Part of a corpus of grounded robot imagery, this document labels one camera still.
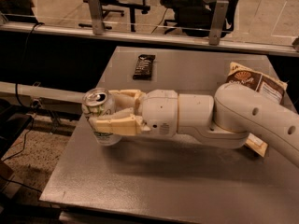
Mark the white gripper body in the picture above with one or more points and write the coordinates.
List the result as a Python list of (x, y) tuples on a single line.
[(159, 109)]

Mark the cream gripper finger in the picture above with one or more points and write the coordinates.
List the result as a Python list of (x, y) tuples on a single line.
[(124, 122), (127, 99)]

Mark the white green 7up can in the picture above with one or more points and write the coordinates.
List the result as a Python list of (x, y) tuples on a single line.
[(99, 102)]

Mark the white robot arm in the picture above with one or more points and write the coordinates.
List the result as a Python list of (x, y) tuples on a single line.
[(225, 119)]

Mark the dark chocolate bar wrapper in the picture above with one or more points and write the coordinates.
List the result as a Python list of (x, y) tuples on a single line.
[(143, 68)]

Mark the brown cream chip bag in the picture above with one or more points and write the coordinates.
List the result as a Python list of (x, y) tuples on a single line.
[(270, 87)]

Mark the dark seated chair right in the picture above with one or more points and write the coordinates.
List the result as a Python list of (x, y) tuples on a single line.
[(195, 16)]

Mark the clear barrier panel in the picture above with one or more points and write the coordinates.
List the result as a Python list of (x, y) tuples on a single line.
[(274, 22)]

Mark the left metal barrier bracket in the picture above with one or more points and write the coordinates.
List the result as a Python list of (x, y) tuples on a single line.
[(96, 16)]

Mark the metal barrier bracket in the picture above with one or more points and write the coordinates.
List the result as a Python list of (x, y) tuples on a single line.
[(217, 22), (96, 16)]

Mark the white horizontal rail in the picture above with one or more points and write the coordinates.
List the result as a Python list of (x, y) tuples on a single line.
[(41, 92)]

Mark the right metal barrier bracket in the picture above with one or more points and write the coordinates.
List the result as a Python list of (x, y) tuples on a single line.
[(217, 22)]

